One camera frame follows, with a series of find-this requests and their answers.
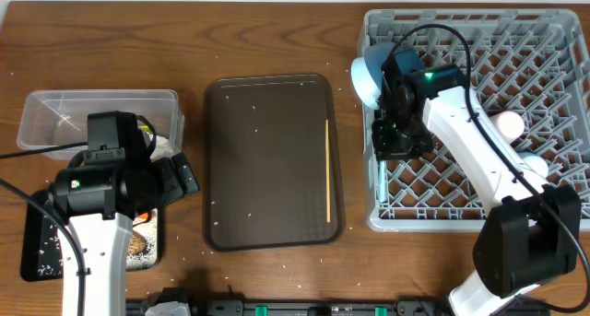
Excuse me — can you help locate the white tissue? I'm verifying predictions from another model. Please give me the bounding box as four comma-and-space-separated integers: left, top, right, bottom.
150, 135, 179, 160

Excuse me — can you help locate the light blue plastic knife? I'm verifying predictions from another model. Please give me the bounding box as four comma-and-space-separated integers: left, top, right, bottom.
377, 160, 388, 204

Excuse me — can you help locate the light blue rice bowl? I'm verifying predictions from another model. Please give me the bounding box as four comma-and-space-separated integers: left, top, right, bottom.
350, 57, 381, 110

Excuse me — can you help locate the green snack wrapper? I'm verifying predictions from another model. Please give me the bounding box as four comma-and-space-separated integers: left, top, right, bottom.
138, 125, 153, 145

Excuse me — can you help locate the wooden chopstick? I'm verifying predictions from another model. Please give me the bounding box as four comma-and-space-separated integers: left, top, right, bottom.
324, 119, 331, 223

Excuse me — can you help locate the dark blue plate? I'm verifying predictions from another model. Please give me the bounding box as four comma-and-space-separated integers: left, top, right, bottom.
362, 41, 395, 107

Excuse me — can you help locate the pink cup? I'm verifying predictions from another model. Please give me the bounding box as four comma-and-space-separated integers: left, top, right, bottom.
490, 111, 525, 144

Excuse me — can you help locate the light blue cup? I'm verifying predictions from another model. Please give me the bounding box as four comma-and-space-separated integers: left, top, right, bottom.
519, 152, 549, 178

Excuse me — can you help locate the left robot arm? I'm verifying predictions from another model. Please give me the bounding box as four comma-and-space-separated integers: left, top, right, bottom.
1, 111, 199, 315

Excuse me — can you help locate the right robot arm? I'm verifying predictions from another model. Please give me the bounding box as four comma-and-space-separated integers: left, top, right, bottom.
362, 41, 589, 315

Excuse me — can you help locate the black waste tray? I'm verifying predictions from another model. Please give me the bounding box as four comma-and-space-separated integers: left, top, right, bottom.
19, 189, 162, 282

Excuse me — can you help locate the grey plastic dishwasher rack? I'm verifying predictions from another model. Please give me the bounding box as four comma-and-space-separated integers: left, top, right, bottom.
358, 9, 589, 232

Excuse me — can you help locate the brown food scrap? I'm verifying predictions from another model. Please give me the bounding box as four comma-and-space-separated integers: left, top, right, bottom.
128, 232, 148, 255

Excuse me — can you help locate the spilled white rice pile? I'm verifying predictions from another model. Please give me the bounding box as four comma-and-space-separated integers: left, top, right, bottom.
34, 209, 159, 278

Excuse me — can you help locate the dark brown serving tray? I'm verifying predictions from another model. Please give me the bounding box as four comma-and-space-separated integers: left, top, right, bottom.
204, 74, 345, 252

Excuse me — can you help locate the clear plastic bin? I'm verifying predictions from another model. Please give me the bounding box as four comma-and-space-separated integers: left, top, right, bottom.
17, 89, 184, 152

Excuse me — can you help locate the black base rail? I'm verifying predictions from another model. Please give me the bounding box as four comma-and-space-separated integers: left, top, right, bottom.
124, 287, 452, 316

